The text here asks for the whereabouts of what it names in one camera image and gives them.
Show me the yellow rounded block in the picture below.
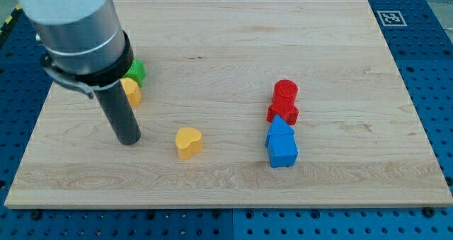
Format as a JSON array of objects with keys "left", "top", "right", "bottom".
[{"left": 120, "top": 77, "right": 142, "bottom": 107}]

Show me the red cylinder block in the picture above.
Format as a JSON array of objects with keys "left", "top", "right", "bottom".
[{"left": 272, "top": 79, "right": 299, "bottom": 105}]

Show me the red star block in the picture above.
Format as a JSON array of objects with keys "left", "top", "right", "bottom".
[{"left": 266, "top": 101, "right": 299, "bottom": 125}]

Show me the green block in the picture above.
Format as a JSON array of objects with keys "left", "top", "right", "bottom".
[{"left": 123, "top": 59, "right": 147, "bottom": 87}]

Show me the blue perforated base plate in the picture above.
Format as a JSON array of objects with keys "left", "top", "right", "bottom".
[{"left": 1, "top": 0, "right": 452, "bottom": 239}]

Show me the white fiducial marker tag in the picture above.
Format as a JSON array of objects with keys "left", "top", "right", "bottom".
[{"left": 377, "top": 10, "right": 407, "bottom": 27}]

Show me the blue house-shaped block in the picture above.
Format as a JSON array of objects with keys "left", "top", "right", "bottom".
[{"left": 265, "top": 115, "right": 298, "bottom": 168}]

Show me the yellow heart block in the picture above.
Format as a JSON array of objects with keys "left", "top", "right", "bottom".
[{"left": 175, "top": 127, "right": 203, "bottom": 160}]

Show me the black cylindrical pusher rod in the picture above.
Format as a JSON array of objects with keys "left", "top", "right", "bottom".
[{"left": 94, "top": 84, "right": 141, "bottom": 145}]

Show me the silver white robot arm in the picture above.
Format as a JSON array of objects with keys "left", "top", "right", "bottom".
[{"left": 17, "top": 0, "right": 141, "bottom": 145}]

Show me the wooden board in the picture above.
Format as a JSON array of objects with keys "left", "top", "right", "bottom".
[{"left": 5, "top": 0, "right": 452, "bottom": 210}]

